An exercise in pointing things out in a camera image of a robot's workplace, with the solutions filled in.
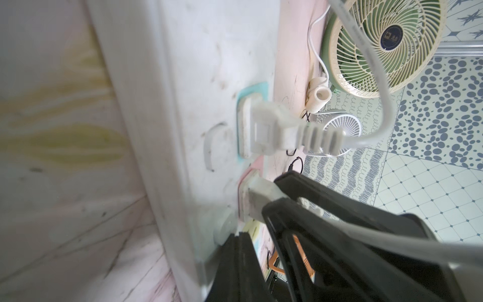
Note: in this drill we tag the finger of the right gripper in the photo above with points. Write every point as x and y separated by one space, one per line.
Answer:
295 185
322 263

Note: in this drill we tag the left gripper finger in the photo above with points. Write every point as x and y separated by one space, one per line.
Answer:
239 276

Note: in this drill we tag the white power strip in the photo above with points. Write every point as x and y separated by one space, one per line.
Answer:
179 69

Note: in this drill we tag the white plug in strip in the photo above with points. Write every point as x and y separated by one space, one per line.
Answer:
266 127

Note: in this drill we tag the green cream desk fan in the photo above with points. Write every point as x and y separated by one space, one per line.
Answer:
404 34

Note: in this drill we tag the white cylindrical adapter plug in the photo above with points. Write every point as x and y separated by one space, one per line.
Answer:
318 94

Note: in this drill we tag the floral pink table mat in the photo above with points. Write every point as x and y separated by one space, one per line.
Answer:
76 222

